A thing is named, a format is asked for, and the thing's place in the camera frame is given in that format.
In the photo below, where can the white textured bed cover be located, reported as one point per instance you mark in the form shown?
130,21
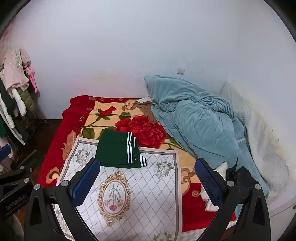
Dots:
261,148

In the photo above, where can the white wall socket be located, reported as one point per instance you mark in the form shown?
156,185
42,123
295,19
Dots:
181,70

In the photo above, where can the light blue quilt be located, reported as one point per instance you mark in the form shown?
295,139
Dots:
196,120

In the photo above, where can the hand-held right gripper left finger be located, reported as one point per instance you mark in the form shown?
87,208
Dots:
86,183

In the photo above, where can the white diamond patterned floral mat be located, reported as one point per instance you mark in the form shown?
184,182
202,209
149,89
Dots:
138,185

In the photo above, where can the pink hanging toy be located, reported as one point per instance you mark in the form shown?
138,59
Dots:
32,77

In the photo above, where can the white puffer jacket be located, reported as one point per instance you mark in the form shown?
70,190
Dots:
10,109

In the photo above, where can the red floral blanket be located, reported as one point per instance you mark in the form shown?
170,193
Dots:
143,129

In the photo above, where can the black clothes rack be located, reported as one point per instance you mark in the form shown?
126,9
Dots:
27,127

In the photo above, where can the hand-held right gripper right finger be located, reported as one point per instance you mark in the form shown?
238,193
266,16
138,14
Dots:
208,183

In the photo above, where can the olive green puffer jacket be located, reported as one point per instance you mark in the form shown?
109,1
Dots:
26,100

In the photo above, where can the green hanging garment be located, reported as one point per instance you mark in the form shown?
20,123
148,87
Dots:
2,126

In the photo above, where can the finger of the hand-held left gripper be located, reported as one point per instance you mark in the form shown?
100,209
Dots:
5,153

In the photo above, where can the green and white striped garment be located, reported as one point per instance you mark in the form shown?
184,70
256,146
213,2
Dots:
115,148

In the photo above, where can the pink fleece jacket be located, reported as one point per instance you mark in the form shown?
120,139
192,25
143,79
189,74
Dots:
16,67

